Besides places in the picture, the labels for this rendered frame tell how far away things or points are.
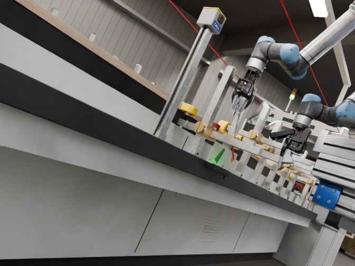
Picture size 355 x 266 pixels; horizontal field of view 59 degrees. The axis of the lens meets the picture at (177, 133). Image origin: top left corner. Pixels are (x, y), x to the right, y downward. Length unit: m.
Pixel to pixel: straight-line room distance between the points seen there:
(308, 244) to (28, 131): 3.64
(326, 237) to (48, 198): 3.25
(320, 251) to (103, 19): 4.99
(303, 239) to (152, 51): 4.30
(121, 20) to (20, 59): 5.29
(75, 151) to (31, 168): 0.24
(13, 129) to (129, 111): 0.57
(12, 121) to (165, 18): 5.89
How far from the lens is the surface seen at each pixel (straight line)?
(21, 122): 0.85
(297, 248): 4.15
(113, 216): 1.48
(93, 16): 6.14
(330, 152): 1.26
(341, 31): 1.49
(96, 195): 1.35
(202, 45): 1.20
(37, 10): 1.04
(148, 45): 6.39
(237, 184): 1.75
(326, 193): 1.26
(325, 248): 3.97
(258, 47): 1.42
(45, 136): 0.89
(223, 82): 1.39
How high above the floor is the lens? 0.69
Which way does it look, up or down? 3 degrees up
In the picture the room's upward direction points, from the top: 25 degrees clockwise
